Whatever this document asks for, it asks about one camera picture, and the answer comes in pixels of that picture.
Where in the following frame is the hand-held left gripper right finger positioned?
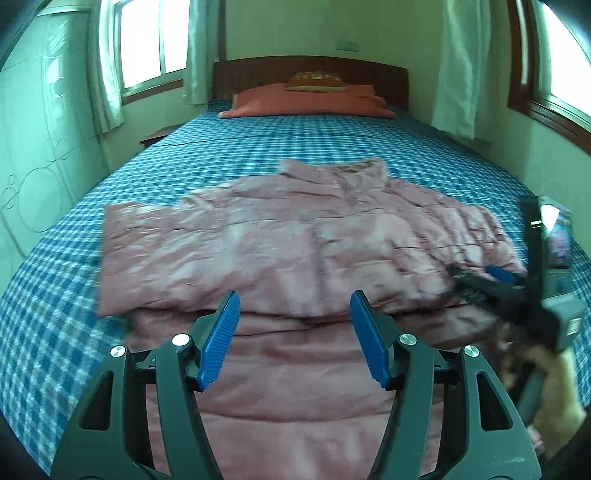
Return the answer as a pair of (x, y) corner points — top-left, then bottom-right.
(349, 290), (543, 480)

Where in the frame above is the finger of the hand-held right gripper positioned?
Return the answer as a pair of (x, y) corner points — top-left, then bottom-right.
(486, 264), (529, 289)
(449, 264), (532, 324)

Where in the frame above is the window with brown frame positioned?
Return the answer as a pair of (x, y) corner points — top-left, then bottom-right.
(507, 0), (591, 155)

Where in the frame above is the pink puffer jacket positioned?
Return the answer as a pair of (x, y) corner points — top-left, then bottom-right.
(98, 157), (529, 480)

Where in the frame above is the person's right hand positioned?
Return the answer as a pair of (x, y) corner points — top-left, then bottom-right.
(498, 323), (585, 462)

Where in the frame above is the dark wooden headboard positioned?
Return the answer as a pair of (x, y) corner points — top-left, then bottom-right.
(212, 58), (411, 109)

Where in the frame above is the white curtain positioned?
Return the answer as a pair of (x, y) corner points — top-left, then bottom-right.
(88, 0), (125, 136)
(182, 0), (227, 107)
(431, 0), (509, 140)

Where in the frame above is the red pillow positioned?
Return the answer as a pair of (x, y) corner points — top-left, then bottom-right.
(218, 84), (397, 119)

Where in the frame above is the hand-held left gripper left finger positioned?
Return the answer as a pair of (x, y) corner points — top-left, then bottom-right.
(50, 290), (242, 480)

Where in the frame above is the brown patterned cushion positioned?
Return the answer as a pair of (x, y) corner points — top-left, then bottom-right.
(285, 70), (349, 93)

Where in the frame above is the white wardrobe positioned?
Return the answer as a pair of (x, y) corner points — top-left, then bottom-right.
(0, 0), (116, 296)

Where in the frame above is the window with white frame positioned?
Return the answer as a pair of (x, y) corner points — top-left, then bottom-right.
(113, 0), (190, 104)

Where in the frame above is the bed with blue plaid sheet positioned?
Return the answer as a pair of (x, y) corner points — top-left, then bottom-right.
(0, 99), (539, 480)

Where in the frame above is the wooden nightstand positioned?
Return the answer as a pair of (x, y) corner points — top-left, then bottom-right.
(140, 124), (183, 148)

